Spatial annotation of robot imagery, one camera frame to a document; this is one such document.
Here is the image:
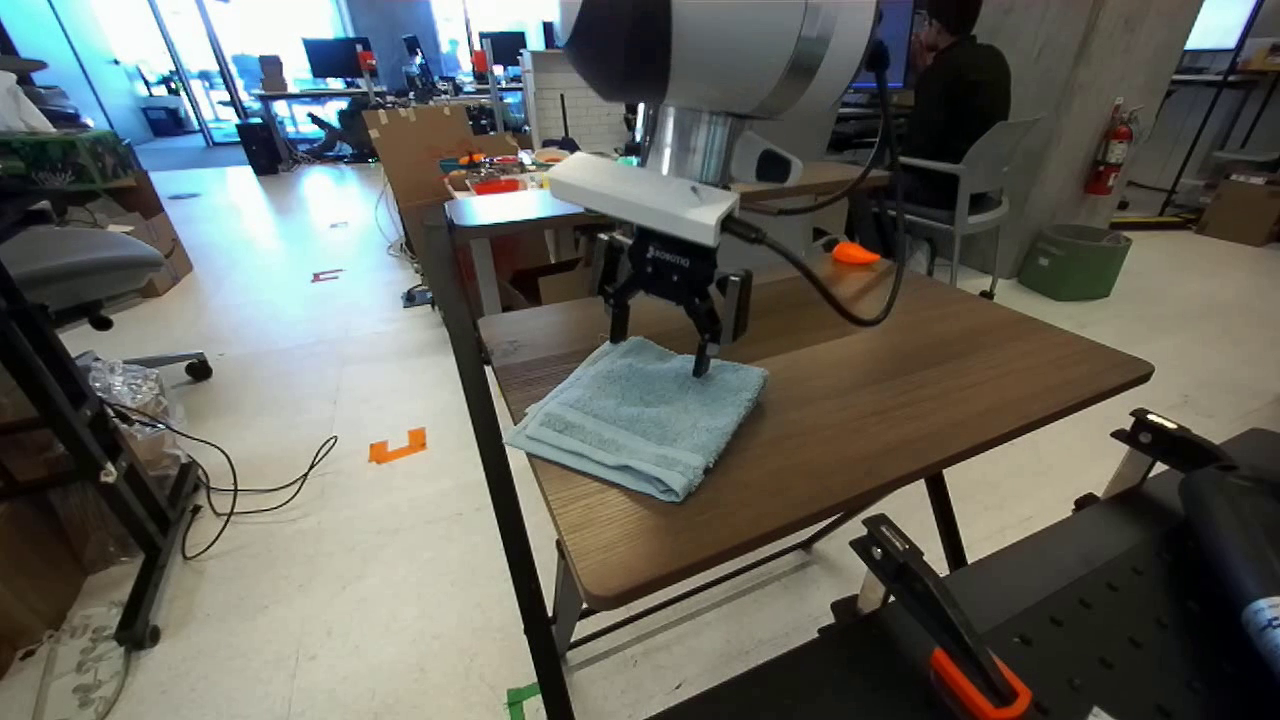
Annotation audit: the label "grey armchair metal legs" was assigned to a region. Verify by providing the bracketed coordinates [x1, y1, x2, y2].
[882, 114, 1032, 301]

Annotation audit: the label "black grey handheld tool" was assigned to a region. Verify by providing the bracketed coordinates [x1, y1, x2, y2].
[1176, 425, 1280, 673]

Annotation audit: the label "small orange toy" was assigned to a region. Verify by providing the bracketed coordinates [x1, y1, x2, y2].
[828, 234, 889, 274]

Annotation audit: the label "cardboard box under desk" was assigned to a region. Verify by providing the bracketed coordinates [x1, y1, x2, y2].
[513, 255, 616, 312]

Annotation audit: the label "black perforated breadboard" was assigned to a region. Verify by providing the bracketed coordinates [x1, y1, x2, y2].
[654, 425, 1280, 720]

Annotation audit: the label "black metal table frame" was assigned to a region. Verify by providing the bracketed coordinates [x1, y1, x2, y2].
[444, 295, 977, 720]

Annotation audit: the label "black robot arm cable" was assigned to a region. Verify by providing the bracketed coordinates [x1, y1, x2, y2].
[715, 37, 917, 337]

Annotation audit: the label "whiteboard on black stand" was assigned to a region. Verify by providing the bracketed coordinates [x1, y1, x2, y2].
[1158, 0, 1280, 225]

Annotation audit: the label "dark computer monitor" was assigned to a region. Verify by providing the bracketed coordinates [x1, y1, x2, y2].
[477, 28, 532, 73]
[299, 32, 370, 81]

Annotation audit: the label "black metal floor stand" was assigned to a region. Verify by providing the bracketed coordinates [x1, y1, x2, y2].
[0, 255, 207, 654]

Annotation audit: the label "green plastic bin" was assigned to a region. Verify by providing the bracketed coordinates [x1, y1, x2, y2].
[1017, 220, 1138, 305]

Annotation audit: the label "thin black floor cable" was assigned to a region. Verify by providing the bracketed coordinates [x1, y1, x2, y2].
[95, 392, 343, 565]

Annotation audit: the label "seated person in black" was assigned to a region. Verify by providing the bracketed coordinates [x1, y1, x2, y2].
[906, 0, 1017, 215]

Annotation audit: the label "black clamp orange handle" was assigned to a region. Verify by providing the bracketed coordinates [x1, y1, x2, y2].
[849, 513, 1039, 720]

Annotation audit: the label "brown cardboard panel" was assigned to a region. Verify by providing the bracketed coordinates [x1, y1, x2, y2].
[361, 99, 525, 255]

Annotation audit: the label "pile of colourful toys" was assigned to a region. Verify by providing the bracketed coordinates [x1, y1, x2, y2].
[447, 147, 564, 200]

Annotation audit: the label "red fire extinguisher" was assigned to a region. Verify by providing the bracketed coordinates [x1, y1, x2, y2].
[1079, 97, 1139, 200]

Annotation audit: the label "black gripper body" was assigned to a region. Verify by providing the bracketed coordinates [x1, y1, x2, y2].
[593, 228, 757, 341]

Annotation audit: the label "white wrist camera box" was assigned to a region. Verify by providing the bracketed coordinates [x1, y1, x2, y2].
[540, 147, 743, 252]

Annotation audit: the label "brown cardboard box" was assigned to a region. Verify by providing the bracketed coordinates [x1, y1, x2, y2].
[1197, 177, 1280, 249]

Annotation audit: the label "grey cushioned office chair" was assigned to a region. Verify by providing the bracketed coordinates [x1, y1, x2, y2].
[0, 215, 215, 388]

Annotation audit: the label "white board panel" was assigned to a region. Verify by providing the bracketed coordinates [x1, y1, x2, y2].
[520, 49, 645, 154]

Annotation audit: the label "light blue towel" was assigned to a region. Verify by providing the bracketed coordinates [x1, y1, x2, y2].
[504, 331, 773, 506]

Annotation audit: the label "wooden desk white legs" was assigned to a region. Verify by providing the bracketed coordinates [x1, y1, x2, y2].
[441, 154, 898, 318]

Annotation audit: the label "clear plastic bag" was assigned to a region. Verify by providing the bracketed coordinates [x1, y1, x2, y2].
[71, 353, 171, 425]

